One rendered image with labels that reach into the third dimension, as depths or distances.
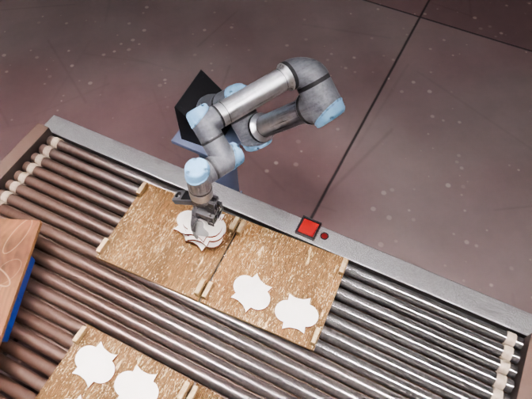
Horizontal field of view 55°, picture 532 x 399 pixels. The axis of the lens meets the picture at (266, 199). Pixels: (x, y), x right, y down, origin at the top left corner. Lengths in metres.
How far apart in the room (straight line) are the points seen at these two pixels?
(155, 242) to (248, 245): 0.34
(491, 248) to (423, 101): 1.13
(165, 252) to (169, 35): 2.50
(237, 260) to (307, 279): 0.26
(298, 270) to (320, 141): 1.65
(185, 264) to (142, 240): 0.19
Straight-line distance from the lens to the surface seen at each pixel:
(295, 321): 1.73
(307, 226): 1.90
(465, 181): 3.35
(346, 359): 1.74
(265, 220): 1.92
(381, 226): 3.04
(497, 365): 1.86
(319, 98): 1.68
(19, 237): 1.94
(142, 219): 1.96
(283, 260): 1.82
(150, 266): 1.86
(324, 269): 1.82
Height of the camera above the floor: 2.58
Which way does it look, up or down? 57 degrees down
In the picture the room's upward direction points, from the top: 1 degrees counter-clockwise
